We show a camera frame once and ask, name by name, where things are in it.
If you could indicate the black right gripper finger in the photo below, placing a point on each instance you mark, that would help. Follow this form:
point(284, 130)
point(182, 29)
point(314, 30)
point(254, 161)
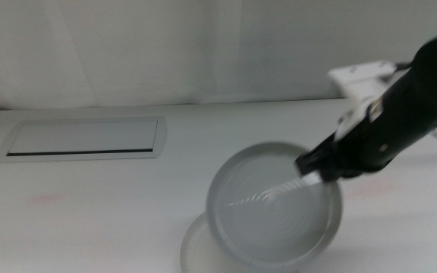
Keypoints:
point(313, 159)
point(328, 176)

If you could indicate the white shallow bowl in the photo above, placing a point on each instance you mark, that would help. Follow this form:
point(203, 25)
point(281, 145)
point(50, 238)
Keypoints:
point(197, 254)

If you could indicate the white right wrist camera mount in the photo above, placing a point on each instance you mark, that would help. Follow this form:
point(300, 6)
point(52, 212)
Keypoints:
point(359, 81)

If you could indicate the grey shallow bowl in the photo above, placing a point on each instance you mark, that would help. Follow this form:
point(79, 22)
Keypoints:
point(271, 220)

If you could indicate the white fabric backdrop curtain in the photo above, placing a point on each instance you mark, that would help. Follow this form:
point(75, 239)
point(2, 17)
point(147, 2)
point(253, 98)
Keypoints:
point(165, 49)

